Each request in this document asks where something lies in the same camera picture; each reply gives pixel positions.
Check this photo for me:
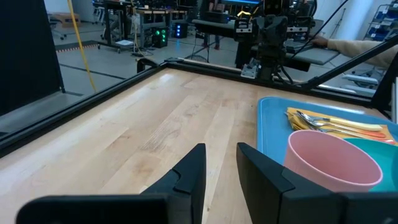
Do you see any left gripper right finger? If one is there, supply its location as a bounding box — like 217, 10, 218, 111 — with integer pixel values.
236, 142, 398, 224

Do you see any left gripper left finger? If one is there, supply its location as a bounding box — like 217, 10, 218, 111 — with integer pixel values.
15, 142, 208, 224

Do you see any pink cup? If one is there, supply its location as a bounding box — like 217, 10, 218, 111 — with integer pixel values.
283, 129, 384, 193

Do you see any orange cloth napkin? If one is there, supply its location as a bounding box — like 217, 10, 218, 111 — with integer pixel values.
285, 107, 398, 146

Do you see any knife with yellow handle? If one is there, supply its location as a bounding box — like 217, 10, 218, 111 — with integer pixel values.
306, 115, 384, 132

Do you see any spoon with orange handle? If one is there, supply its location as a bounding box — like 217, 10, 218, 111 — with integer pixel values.
295, 110, 387, 139

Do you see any teal plate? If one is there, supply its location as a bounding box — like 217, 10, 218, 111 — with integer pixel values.
344, 137, 398, 192

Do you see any fork with orange handle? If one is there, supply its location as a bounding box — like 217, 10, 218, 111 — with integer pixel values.
285, 112, 398, 146

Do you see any person's forearm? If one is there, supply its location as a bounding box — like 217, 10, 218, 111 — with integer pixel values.
326, 39, 398, 70

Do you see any blue plastic tray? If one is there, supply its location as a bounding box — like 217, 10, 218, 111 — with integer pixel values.
256, 96, 398, 156

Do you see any person's hand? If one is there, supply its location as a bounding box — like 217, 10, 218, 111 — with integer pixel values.
310, 34, 330, 48

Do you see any person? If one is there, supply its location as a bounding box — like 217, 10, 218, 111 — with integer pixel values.
201, 0, 225, 51

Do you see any computer with blue lights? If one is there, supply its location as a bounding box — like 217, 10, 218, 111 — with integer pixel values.
173, 22, 189, 39

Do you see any computer with green lights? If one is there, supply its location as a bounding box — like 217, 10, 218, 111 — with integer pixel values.
151, 26, 169, 49

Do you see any storage shelf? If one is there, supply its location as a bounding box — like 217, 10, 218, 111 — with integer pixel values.
366, 2, 398, 42

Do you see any wooden top workbench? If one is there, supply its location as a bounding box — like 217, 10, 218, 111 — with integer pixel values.
102, 0, 189, 50

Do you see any cardboard box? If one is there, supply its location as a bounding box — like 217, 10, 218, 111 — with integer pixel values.
51, 12, 81, 29

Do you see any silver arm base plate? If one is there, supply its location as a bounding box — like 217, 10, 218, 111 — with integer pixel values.
241, 63, 259, 78

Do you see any black wire fan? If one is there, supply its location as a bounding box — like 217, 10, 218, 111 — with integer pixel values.
185, 37, 210, 63

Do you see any black metal table frame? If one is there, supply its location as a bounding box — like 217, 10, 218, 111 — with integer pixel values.
0, 34, 398, 159

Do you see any yellow cable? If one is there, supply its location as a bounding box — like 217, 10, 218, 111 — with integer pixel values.
67, 0, 98, 93

